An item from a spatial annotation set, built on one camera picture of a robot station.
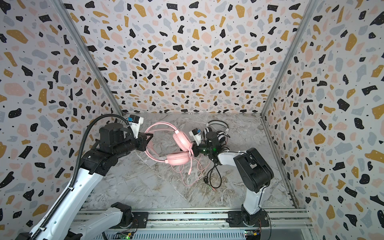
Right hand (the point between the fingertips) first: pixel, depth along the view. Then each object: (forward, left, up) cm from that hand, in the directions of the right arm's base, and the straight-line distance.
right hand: (182, 145), depth 84 cm
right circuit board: (-39, -36, -17) cm, 56 cm away
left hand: (-5, +12, +18) cm, 22 cm away
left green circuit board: (-41, +25, -15) cm, 50 cm away
